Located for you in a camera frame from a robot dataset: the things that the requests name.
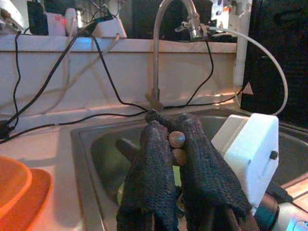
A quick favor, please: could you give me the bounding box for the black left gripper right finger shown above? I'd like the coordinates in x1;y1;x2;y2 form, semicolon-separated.
172;112;259;231

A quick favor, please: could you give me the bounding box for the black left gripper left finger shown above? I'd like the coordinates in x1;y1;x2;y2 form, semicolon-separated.
116;109;180;231

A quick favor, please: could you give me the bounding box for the orange plastic plate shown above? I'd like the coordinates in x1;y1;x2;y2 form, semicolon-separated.
0;168;54;231

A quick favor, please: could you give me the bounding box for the orange plastic bowl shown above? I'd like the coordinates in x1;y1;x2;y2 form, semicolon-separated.
0;155;32;212

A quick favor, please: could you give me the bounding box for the brown wooden spoon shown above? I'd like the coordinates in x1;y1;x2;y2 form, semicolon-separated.
115;138;140;161

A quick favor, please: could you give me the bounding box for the stainless steel sink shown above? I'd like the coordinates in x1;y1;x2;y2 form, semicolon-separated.
71;108;308;231

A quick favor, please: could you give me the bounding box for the metal gooseneck faucet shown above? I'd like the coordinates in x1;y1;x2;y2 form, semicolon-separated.
145;0;212;114

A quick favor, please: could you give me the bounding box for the white plastic pipe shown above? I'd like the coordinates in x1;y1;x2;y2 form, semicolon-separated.
233;12;251;86

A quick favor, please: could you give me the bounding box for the large black appliance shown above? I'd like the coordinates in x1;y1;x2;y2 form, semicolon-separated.
240;0;308;127

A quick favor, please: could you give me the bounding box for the white charger box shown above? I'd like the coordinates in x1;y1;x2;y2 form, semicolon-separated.
92;18;128;39

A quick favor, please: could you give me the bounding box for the white plug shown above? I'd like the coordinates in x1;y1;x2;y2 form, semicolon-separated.
64;8;79;37

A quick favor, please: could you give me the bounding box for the white adapter with red light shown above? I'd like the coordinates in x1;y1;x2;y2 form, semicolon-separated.
47;12;67;37

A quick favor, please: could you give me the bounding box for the black box device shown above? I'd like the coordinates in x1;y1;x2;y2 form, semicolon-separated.
26;0;49;36

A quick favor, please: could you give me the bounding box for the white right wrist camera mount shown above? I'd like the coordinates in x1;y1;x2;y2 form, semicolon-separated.
211;113;280;209

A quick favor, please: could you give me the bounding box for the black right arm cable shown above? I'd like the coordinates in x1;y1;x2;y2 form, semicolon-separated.
267;182;294;203

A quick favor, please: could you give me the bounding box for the black power cable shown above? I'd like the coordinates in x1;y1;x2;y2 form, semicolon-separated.
163;39;243;110
12;30;23;126
4;36;79;126
91;36;149;113
0;110;149;144

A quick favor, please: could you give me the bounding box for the white cable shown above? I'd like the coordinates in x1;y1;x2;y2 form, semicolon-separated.
43;33;120;114

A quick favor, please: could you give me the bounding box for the white faucet hose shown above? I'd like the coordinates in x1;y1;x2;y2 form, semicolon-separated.
206;25;289;116

